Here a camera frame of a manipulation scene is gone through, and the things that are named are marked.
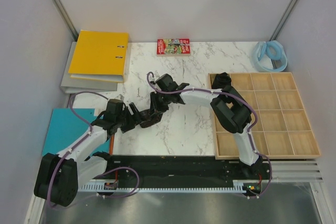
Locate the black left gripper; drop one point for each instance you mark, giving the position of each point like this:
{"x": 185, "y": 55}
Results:
{"x": 131, "y": 125}

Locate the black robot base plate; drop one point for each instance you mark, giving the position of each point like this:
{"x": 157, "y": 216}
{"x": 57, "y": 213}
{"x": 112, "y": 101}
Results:
{"x": 178, "y": 171}

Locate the right aluminium frame post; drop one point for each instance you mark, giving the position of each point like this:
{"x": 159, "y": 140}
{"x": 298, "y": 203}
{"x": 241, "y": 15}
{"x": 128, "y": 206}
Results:
{"x": 284, "y": 18}

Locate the grey ring binder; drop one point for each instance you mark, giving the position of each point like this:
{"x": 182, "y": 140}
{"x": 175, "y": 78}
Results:
{"x": 70, "y": 85}

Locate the aluminium frame post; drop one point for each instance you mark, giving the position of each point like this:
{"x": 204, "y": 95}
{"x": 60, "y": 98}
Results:
{"x": 284, "y": 18}
{"x": 66, "y": 18}

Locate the light blue headphones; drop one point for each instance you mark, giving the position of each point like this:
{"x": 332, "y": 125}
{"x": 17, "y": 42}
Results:
{"x": 274, "y": 51}

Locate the orange folder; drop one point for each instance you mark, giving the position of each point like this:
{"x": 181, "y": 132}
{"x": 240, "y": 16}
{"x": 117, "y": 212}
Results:
{"x": 111, "y": 145}

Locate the white slotted cable duct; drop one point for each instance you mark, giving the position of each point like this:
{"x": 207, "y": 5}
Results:
{"x": 100, "y": 186}

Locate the wooden compartment tray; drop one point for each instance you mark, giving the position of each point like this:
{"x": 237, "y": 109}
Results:
{"x": 283, "y": 130}

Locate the yellow ring binder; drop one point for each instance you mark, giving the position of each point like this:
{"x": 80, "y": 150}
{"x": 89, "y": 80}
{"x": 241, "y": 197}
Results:
{"x": 100, "y": 56}

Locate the rolled dark navy tie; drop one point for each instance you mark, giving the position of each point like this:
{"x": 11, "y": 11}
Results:
{"x": 221, "y": 81}

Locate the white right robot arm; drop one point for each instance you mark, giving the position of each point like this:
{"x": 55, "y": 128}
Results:
{"x": 229, "y": 107}

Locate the brown floral patterned tie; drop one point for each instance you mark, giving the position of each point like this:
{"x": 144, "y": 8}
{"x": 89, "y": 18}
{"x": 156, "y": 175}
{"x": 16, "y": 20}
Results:
{"x": 149, "y": 119}

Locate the red illustrated book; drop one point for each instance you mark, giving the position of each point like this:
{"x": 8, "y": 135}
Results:
{"x": 169, "y": 47}

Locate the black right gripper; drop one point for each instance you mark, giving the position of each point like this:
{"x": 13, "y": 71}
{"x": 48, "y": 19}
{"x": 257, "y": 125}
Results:
{"x": 154, "y": 105}

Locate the left aluminium frame post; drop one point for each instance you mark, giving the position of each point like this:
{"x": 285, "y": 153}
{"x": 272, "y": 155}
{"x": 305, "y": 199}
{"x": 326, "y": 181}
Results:
{"x": 66, "y": 18}

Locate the teal folder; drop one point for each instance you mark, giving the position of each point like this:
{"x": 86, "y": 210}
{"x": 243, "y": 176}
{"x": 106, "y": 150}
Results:
{"x": 65, "y": 128}

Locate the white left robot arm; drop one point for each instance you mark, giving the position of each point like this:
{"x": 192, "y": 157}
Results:
{"x": 60, "y": 175}

